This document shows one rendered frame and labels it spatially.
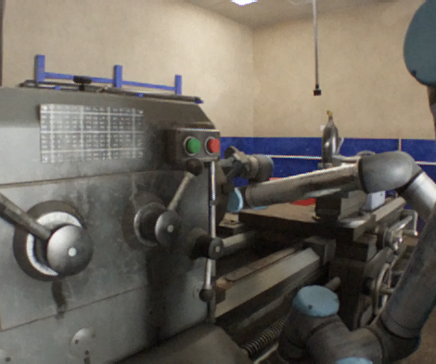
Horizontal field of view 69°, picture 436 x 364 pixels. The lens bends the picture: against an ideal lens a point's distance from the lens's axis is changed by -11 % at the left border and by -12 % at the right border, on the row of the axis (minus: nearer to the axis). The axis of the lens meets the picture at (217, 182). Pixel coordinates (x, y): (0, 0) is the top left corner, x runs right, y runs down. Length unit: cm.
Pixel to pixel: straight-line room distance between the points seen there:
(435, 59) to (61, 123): 50
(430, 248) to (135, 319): 54
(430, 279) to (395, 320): 12
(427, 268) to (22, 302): 64
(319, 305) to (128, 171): 44
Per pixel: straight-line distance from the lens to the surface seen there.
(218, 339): 81
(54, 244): 48
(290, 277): 118
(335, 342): 70
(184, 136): 66
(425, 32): 46
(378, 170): 108
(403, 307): 71
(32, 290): 55
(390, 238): 150
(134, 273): 64
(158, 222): 57
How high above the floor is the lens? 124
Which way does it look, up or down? 6 degrees down
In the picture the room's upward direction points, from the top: straight up
